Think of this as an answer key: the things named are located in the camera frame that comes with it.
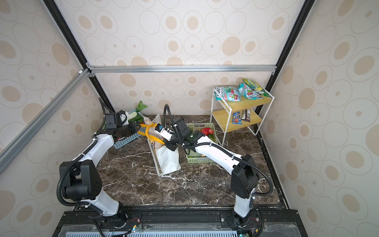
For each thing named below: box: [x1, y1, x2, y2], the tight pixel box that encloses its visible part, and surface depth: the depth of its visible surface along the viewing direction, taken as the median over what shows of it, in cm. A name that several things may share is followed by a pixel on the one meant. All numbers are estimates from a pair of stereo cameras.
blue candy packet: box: [232, 111, 243, 125], surface depth 96 cm
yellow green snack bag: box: [242, 78, 270, 98], surface depth 82 cm
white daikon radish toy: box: [127, 100, 148, 120], surface depth 115 cm
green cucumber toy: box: [128, 116, 144, 123], surface depth 114 cm
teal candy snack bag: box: [238, 82, 265, 100], surface depth 82 cm
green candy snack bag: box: [214, 85, 242, 102], surface depth 85 cm
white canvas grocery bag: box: [143, 113, 182, 177], surface depth 89 cm
